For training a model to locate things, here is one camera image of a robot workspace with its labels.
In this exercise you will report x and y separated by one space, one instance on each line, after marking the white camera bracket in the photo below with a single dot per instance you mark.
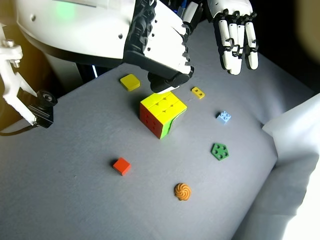
10 75

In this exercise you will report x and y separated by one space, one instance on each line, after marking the red square block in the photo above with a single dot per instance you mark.
121 166

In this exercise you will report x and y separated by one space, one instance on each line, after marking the white standing panel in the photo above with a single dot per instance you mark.
295 125

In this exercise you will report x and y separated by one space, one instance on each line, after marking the green pentagon five-hole piece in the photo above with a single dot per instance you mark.
220 151

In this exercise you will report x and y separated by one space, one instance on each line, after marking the grey table cloth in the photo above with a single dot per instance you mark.
75 200

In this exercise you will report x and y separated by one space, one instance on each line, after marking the yellow rounded square block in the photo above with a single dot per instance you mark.
130 82

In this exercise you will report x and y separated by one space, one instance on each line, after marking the small yellow two-hole block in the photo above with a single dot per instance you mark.
198 93

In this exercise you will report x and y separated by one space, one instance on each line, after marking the light blue studded brick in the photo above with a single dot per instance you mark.
223 118

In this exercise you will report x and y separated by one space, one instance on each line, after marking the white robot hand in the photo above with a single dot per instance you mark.
87 30
235 10

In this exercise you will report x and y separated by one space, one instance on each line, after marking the multicoloured Rubik's cube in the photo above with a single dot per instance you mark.
162 105

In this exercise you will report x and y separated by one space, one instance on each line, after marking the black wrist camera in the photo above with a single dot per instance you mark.
42 115

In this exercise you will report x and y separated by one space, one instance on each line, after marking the white and black robot body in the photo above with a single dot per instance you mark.
65 72

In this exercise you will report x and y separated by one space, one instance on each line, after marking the orange swirl cookie toy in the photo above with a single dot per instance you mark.
182 192

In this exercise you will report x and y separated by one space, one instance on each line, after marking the white backdrop sheet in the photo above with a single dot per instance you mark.
280 200

